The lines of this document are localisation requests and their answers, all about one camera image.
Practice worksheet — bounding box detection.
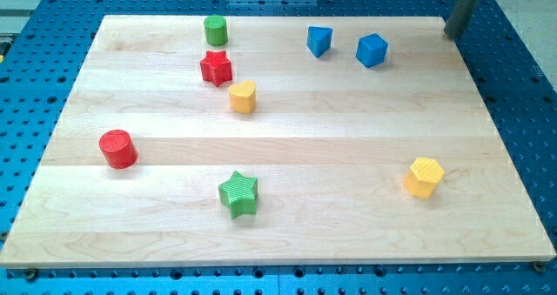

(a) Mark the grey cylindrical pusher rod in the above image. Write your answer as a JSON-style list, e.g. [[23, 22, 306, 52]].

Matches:
[[444, 0, 480, 38]]

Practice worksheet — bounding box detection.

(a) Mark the yellow hexagon block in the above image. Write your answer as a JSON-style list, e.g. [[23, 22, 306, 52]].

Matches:
[[404, 158, 445, 198]]

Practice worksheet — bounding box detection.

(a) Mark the wooden board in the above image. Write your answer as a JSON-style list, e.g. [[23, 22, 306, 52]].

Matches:
[[1, 15, 555, 269]]

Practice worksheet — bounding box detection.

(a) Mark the blue cube block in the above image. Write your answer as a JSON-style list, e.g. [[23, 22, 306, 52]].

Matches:
[[356, 33, 388, 68]]

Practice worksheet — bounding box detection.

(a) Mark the blue triangle block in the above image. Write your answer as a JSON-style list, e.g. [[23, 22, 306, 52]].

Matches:
[[306, 26, 333, 58]]

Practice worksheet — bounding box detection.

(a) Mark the yellow heart block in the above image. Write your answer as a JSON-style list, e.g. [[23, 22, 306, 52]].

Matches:
[[228, 80, 257, 114]]

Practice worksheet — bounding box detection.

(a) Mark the green cylinder block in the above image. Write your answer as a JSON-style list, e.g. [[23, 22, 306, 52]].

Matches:
[[204, 15, 228, 46]]

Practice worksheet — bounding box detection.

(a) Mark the red star block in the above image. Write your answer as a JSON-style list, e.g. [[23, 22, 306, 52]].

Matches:
[[200, 50, 232, 87]]

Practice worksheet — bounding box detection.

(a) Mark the green star block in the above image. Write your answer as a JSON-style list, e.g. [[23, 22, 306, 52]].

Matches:
[[218, 171, 258, 219]]

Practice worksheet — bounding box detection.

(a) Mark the red cylinder block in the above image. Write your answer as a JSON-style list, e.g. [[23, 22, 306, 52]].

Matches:
[[98, 129, 138, 169]]

